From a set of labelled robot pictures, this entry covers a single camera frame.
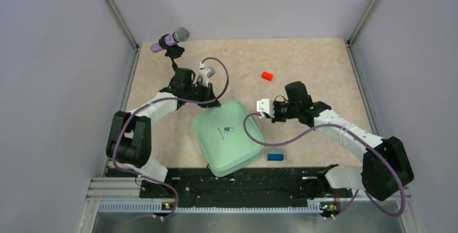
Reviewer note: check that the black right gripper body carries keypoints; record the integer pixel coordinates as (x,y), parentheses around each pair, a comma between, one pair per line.
(283,111)

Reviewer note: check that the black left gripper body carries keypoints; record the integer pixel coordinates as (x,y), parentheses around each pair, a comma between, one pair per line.
(199,92)

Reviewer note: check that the green plastic medicine box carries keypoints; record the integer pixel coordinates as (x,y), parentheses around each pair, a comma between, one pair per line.
(221,135)

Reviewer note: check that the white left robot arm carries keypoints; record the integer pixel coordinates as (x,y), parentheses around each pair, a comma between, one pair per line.
(130,139)

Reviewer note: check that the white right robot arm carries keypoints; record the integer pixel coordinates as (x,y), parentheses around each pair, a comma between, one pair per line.
(385,164)

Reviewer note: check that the black microphone stand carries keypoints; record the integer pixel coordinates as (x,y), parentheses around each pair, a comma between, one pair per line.
(174,56)

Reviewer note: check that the orange block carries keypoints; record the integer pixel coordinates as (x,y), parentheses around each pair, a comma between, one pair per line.
(267,76)

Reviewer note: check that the purple grey microphone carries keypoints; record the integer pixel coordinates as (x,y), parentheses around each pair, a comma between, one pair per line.
(181,34)

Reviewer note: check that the blue grey small box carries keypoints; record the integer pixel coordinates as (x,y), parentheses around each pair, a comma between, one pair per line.
(275,154)

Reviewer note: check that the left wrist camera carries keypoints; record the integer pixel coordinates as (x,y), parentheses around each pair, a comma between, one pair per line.
(205,73)

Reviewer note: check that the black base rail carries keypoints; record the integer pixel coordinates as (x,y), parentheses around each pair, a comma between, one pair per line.
(245,188)

